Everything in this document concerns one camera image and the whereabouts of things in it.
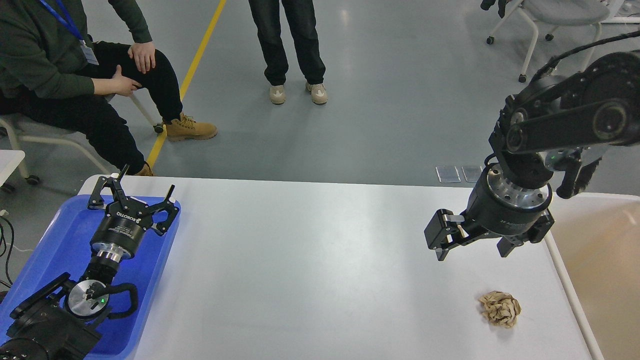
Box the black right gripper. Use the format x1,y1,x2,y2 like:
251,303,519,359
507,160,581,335
423,164,554,261

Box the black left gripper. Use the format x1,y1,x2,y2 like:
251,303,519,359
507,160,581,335
87,165,180,261

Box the brown paper ball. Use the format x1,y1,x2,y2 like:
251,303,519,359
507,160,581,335
477,291,522,329

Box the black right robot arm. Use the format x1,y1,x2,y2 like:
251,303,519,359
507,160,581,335
423,30,640,261

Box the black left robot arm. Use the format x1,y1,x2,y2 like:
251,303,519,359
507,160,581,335
1,173,180,360

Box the right floor plate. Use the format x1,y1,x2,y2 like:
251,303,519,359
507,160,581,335
461,165,483,183

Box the floor plate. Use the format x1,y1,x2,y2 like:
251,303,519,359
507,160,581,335
461,165,483,183
435,165,462,183

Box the left floor plate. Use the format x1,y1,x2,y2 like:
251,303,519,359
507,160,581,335
435,165,462,183

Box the blue plastic tray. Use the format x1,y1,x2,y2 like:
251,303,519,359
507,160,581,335
0,194,182,360

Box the beige plastic bin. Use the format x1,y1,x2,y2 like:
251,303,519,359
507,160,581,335
546,193,640,360

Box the white side table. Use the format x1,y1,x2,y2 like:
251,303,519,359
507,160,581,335
0,149,25,186

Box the white chair under person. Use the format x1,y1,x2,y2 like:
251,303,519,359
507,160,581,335
1,95,164,186

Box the seated person green sweater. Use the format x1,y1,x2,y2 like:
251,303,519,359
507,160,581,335
0,0,218,176

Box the grey office chair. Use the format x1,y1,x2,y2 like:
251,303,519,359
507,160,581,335
480,0,639,84

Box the standing person black trousers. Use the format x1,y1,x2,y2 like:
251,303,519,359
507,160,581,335
248,0,329,105

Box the black cables at left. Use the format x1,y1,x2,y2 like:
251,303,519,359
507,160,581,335
0,215,17,290

